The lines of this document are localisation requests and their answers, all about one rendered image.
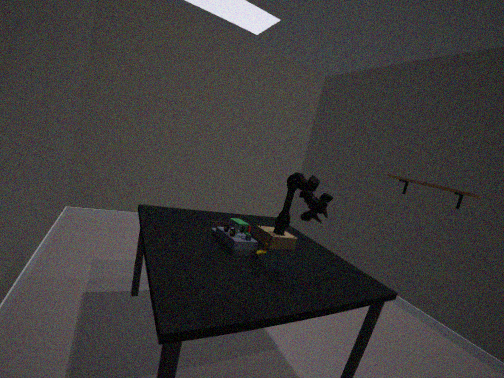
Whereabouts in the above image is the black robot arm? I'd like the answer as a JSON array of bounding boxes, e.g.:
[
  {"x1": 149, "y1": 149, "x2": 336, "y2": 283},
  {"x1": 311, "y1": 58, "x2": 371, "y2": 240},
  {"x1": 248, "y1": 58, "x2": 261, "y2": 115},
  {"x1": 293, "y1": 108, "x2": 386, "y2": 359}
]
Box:
[{"x1": 273, "y1": 172, "x2": 320, "y2": 236}]

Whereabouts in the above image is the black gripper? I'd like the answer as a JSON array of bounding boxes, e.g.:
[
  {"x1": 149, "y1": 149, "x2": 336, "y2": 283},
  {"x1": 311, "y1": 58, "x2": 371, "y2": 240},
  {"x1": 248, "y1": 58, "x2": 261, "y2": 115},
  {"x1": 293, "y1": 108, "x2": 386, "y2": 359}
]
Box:
[{"x1": 301, "y1": 193, "x2": 333, "y2": 224}]

